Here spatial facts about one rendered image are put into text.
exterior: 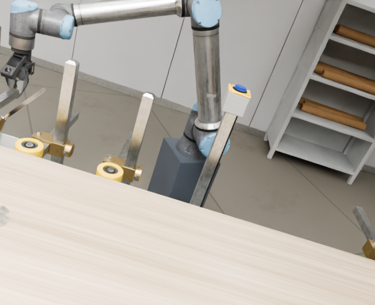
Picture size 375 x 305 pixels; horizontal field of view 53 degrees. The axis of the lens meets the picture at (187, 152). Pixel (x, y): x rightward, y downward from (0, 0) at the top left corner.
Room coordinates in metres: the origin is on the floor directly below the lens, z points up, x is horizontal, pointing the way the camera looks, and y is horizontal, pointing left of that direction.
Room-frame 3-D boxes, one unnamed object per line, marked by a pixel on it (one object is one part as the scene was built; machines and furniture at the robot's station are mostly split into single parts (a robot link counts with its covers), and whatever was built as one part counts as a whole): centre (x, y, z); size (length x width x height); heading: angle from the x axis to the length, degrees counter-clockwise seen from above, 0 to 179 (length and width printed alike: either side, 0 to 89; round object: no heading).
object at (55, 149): (1.08, 0.44, 0.83); 0.13 x 0.06 x 0.05; 94
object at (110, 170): (0.94, 0.20, 0.85); 0.08 x 0.08 x 0.11
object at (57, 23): (1.39, 0.63, 1.14); 0.12 x 0.12 x 0.09; 22
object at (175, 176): (1.84, -0.02, 0.30); 0.25 x 0.25 x 0.60; 34
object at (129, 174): (1.09, 0.19, 0.82); 0.13 x 0.06 x 0.05; 94
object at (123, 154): (1.14, 0.22, 0.82); 0.43 x 0.03 x 0.04; 4
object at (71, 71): (1.08, 0.42, 0.91); 0.03 x 0.03 x 0.48; 4
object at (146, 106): (1.10, 0.17, 0.88); 0.03 x 0.03 x 0.48; 4
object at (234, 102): (1.11, -0.09, 1.18); 0.07 x 0.07 x 0.08; 4
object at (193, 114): (1.83, -0.02, 0.79); 0.17 x 0.15 x 0.18; 22
